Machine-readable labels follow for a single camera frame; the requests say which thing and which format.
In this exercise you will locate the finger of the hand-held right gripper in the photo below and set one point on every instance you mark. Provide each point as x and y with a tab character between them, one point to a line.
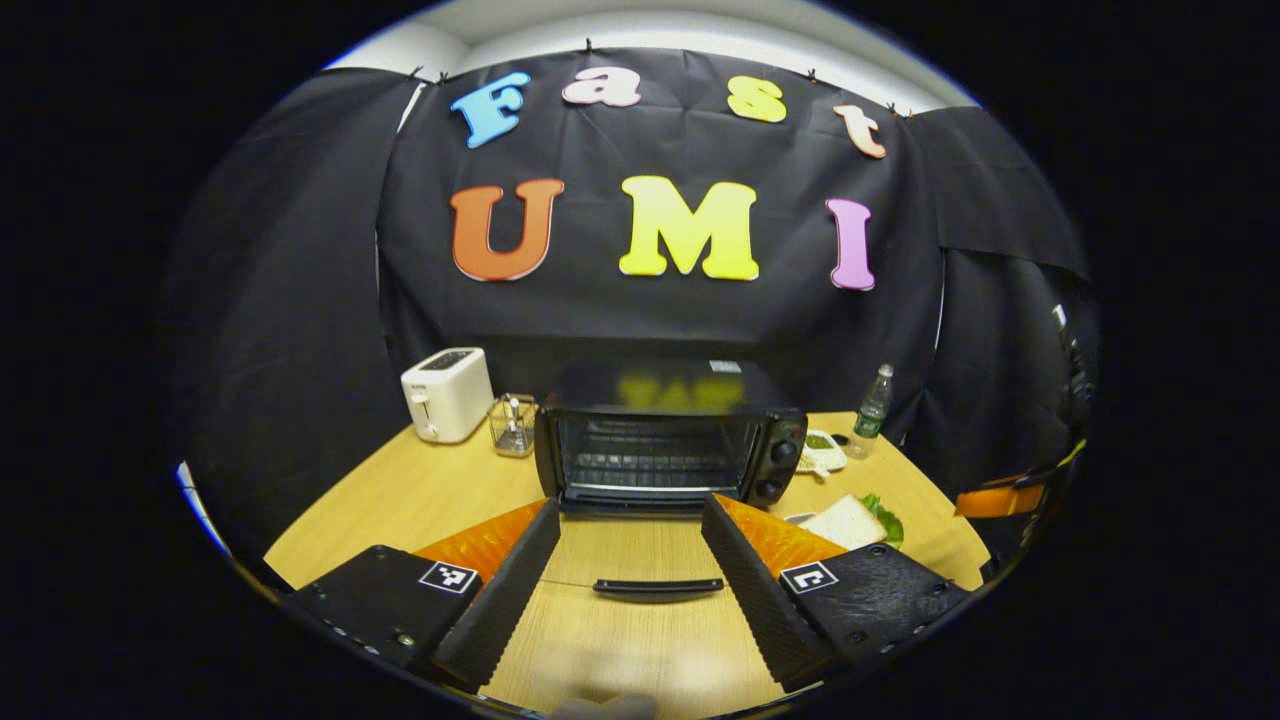
995	502

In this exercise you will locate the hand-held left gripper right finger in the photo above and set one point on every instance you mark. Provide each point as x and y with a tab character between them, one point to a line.
755	600

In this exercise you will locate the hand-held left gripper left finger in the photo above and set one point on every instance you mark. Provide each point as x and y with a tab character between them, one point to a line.
510	600

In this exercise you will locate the sandwich with lettuce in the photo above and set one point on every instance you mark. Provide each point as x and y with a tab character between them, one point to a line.
845	520

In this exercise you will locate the black electric oven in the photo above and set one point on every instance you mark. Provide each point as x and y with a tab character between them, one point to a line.
650	390

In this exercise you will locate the clear plastic water bottle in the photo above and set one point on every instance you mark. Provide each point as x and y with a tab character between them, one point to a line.
870	420

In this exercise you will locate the white divided condiment dish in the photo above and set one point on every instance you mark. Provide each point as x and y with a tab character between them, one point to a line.
825	455

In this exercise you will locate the clear glass holder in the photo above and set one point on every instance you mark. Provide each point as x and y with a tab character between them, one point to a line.
512	435

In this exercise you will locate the white toaster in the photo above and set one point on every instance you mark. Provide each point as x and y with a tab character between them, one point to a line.
445	400

